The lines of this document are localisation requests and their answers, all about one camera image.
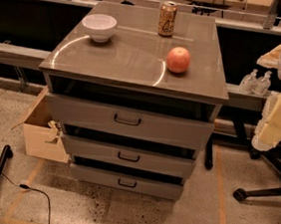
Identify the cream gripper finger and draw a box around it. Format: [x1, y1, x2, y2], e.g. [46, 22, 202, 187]
[251, 91, 281, 151]
[257, 45, 281, 69]

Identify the grey top drawer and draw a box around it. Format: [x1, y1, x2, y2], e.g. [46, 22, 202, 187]
[46, 93, 213, 150]

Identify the grey drawer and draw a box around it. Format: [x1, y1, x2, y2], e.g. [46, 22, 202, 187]
[46, 93, 213, 150]
[71, 164, 183, 201]
[61, 134, 195, 178]

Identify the grey middle drawer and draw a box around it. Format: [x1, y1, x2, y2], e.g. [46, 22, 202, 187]
[61, 134, 195, 178]

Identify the grey bottom drawer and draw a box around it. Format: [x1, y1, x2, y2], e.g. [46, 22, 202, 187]
[71, 164, 183, 201]

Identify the grey drawer cabinet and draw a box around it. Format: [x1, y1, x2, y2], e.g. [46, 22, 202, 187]
[40, 2, 228, 187]

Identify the clear sanitizer bottle right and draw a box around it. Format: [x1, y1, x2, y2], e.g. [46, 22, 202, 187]
[252, 71, 272, 96]

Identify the clear sanitizer bottle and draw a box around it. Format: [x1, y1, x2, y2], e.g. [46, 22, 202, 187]
[252, 71, 272, 96]
[239, 69, 258, 94]

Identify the clear sanitizer bottle left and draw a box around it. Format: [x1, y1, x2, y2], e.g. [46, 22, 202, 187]
[239, 69, 258, 94]

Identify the black table leg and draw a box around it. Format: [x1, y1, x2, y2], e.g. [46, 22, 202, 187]
[204, 138, 213, 169]

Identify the red apple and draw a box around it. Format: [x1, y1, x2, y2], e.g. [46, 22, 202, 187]
[165, 47, 190, 73]

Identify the brown drink can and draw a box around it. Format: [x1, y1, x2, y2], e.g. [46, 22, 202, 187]
[157, 1, 177, 37]

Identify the white ceramic bowl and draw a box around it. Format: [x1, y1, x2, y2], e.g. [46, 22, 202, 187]
[82, 14, 118, 43]

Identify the cardboard box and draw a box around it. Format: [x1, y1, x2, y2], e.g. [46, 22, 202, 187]
[13, 86, 70, 163]

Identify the black floor cable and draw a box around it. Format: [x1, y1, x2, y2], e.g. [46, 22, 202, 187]
[0, 143, 59, 224]

